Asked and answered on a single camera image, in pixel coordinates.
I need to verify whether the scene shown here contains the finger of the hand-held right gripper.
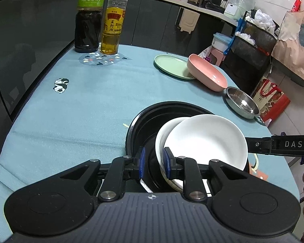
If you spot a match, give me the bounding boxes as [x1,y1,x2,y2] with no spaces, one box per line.
[244,136,272,155]

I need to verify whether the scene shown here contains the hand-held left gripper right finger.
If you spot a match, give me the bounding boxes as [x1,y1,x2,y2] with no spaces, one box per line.
[163,147,246,203]

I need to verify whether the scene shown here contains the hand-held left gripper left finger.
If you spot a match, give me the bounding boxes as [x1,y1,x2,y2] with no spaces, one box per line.
[57,145,146,203]

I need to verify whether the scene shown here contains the white bowl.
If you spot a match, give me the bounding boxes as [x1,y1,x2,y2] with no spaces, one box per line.
[164,114,248,173]
[155,117,190,192]

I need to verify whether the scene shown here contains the black plastic bowl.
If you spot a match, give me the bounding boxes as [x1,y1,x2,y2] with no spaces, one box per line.
[125,101,250,194]

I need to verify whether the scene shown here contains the stainless steel bowl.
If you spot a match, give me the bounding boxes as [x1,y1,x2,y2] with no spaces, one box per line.
[225,86,261,119]

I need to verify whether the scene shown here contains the pink bowl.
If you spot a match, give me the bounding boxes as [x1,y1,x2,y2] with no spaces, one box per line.
[187,54,228,92]

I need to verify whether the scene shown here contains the green plate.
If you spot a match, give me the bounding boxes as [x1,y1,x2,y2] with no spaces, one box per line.
[154,55,197,80]

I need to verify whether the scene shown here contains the red gift bag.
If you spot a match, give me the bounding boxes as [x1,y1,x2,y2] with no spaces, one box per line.
[252,78,291,127]

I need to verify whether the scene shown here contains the blue printed tablecloth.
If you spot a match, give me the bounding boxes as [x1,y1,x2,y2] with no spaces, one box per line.
[0,44,302,238]

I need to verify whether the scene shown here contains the black mesh rack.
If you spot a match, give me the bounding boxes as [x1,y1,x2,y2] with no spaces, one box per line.
[222,10,279,97]

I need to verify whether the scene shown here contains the pink plastic stool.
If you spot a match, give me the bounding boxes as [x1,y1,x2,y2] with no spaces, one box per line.
[210,48,227,66]

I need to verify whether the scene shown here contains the hanging beige apron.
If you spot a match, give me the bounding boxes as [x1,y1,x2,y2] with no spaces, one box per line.
[271,0,304,76]

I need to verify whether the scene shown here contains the small white plastic bag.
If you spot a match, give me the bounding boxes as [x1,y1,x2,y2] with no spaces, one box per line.
[234,32,255,46]

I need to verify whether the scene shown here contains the blue-lidded white container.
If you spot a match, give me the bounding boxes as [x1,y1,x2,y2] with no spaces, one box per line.
[211,32,233,52]

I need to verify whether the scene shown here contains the crumpled white plastic bag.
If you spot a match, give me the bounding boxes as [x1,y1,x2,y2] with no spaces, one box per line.
[246,9,276,34]

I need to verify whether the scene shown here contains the cooking oil bottle yellow label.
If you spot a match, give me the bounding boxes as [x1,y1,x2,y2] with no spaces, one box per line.
[101,0,128,55]

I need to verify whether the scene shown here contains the dark vinegar bottle green label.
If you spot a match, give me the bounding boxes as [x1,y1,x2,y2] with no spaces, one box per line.
[74,0,107,53]

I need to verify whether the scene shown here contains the beige hanging board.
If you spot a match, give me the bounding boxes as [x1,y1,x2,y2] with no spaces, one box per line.
[177,7,200,34]

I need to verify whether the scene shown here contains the plastic-covered white appliance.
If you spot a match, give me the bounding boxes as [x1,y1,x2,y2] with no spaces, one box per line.
[223,0,259,21]

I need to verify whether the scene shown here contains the black air fryer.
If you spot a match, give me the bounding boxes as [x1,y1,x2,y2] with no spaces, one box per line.
[202,0,225,12]

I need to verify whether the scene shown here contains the white kitchen countertop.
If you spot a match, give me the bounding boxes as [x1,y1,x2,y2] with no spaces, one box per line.
[105,0,239,27]

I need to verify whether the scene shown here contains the dark kitchen cabinets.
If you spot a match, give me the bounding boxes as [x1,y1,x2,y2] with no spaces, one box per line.
[0,0,239,122]

